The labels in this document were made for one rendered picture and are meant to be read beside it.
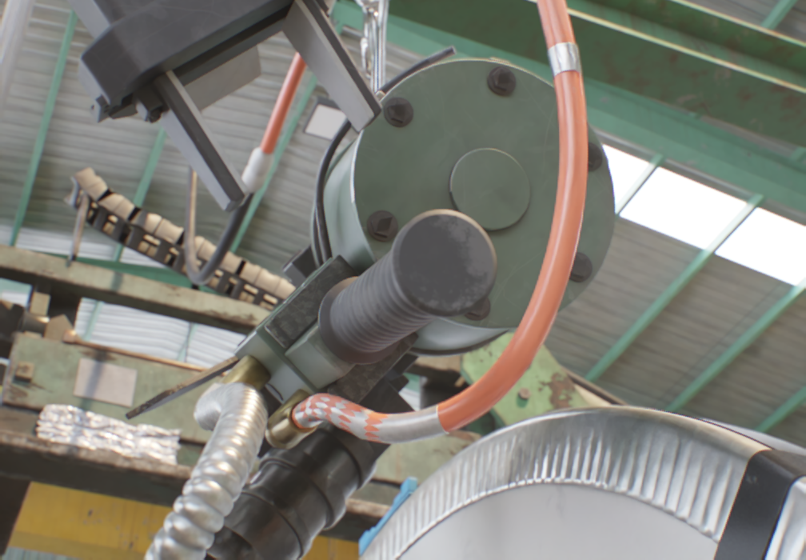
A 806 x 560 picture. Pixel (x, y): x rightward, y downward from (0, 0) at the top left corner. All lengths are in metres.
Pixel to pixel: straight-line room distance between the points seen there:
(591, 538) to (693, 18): 3.47
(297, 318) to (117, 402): 1.01
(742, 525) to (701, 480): 0.04
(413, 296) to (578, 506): 0.26
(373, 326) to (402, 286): 0.07
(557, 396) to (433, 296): 1.38
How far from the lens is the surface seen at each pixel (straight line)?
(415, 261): 0.48
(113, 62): 0.53
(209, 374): 0.72
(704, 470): 0.61
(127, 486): 1.63
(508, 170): 0.66
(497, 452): 0.82
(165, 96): 0.53
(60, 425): 1.61
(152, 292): 1.77
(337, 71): 0.56
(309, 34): 0.56
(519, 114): 0.68
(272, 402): 0.80
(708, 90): 3.98
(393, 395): 0.79
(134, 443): 1.62
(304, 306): 0.64
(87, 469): 1.61
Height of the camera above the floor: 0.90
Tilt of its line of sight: 39 degrees up
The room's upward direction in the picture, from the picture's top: straight up
